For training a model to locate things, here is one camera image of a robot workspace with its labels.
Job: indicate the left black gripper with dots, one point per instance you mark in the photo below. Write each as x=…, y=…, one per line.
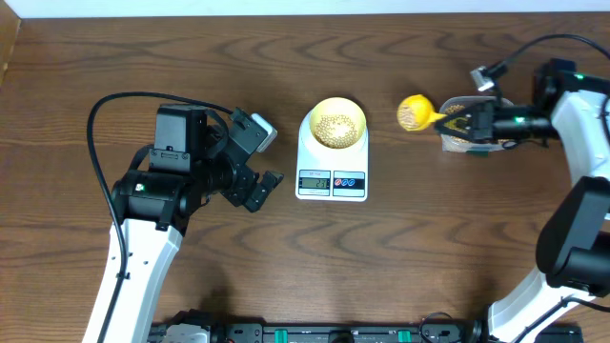
x=237, y=191

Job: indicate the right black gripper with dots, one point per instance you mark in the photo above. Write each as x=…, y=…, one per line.
x=479, y=121

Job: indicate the yellow measuring scoop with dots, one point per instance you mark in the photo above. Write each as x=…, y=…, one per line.
x=417, y=113

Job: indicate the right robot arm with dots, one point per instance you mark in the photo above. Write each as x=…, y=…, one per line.
x=572, y=252

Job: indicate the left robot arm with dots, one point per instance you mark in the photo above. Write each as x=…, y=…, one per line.
x=195, y=154

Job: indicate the white digital kitchen scale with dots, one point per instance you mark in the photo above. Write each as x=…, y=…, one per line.
x=329, y=174

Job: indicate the soybeans in bowl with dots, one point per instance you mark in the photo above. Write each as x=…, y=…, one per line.
x=336, y=131

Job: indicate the pale yellow bowl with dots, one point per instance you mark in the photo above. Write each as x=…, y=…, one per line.
x=337, y=106

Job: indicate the soybeans in container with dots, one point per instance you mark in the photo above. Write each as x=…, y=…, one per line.
x=457, y=123

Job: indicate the green tape label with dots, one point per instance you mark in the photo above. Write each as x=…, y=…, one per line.
x=478, y=153

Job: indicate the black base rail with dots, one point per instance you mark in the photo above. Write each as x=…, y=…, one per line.
x=196, y=326

